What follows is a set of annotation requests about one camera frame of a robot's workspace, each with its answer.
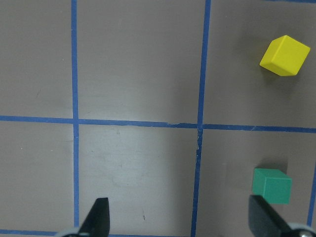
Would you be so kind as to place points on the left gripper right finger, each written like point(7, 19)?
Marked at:
point(264, 221)

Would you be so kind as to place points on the yellow wooden block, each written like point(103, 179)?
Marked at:
point(285, 56)

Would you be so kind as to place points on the green wooden block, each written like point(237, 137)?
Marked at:
point(273, 185)

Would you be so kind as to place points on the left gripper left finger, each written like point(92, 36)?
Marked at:
point(97, 222)

